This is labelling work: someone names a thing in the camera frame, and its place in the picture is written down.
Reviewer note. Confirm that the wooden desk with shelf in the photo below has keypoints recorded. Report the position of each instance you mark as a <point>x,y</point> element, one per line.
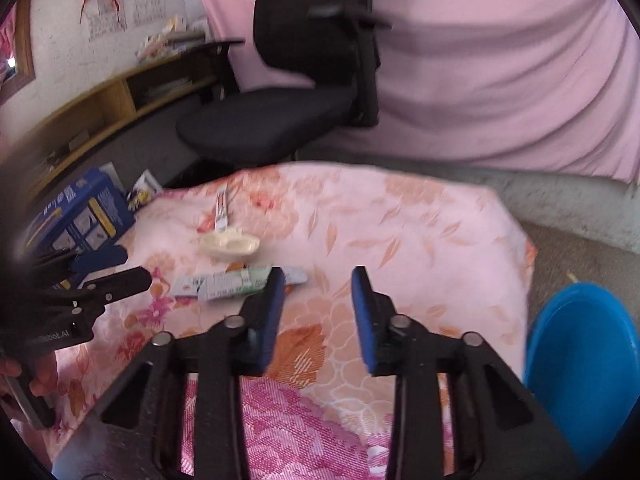
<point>115,100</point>

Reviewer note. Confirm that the wall calendar sheet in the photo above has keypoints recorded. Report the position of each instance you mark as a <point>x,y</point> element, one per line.
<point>105,22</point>
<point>147,2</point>

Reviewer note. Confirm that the green white toothpaste tube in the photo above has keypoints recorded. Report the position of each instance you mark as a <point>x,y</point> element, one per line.
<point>220,285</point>

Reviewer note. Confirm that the pink hanging cloth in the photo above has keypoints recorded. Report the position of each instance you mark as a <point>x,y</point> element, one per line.
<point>500,85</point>

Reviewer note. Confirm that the person's left hand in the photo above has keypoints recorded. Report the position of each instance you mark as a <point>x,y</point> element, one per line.
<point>44,372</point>

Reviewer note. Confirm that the wooden window frame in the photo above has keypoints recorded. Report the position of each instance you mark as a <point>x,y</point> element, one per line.
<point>27,60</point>

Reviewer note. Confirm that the blue plastic basin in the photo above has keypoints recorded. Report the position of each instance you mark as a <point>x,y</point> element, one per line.
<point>575,375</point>

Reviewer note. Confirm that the white yellow snack wrapper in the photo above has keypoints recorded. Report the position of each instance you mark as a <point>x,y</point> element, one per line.
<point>142,192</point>

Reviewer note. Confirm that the narrow white red wrapper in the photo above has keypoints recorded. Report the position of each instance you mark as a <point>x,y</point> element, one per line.
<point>221,210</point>

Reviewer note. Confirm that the red and cream face mask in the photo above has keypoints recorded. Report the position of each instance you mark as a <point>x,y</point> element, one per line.
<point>227,245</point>

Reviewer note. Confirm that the pink curtain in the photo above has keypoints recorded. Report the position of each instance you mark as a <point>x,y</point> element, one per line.
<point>7,30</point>

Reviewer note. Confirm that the blue cardboard box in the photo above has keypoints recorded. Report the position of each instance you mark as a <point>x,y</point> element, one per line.
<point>85,210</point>

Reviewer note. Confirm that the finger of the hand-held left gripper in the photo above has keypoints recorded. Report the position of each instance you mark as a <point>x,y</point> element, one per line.
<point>100,260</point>
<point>120,282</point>

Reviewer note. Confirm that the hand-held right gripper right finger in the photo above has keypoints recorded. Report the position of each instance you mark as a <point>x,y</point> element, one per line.
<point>362,315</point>

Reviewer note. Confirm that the pink floral blanket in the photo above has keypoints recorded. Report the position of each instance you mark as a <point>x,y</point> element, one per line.
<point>400,240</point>

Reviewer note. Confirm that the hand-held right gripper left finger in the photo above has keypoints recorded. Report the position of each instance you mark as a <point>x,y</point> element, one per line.
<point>270,310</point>

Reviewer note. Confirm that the black office chair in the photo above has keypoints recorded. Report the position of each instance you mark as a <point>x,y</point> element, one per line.
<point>300,20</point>

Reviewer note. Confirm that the pile of papers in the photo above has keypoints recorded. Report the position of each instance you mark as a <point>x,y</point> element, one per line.
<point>165,87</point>
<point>67,146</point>

